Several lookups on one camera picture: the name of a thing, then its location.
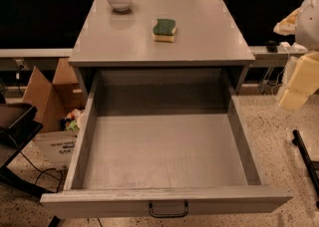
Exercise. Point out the grey top drawer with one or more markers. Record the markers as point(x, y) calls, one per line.
point(166, 135)

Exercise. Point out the grey metal drawer cabinet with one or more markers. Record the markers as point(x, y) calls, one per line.
point(205, 35)

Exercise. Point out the black stand with tray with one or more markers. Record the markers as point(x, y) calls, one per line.
point(17, 128)

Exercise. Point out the brown cardboard box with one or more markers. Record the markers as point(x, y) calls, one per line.
point(54, 100)

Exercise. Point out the black device on shelf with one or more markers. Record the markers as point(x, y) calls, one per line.
point(271, 46)

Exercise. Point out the white power strip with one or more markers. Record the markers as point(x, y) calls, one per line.
point(297, 48)

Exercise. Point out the black top drawer handle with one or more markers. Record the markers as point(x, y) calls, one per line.
point(168, 209)

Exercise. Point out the green and yellow sponge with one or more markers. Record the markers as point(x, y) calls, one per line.
point(164, 30)

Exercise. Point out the white printed cardboard box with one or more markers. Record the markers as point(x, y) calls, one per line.
point(57, 146)

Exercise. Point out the black bar at right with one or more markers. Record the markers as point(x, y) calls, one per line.
point(312, 166)

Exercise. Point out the white power adapter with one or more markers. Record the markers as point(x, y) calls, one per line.
point(284, 46)

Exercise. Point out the colourful items in box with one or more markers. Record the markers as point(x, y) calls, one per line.
point(72, 120)

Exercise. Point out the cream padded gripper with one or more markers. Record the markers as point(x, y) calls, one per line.
point(309, 27)

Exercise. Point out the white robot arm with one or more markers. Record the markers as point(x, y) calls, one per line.
point(303, 80)

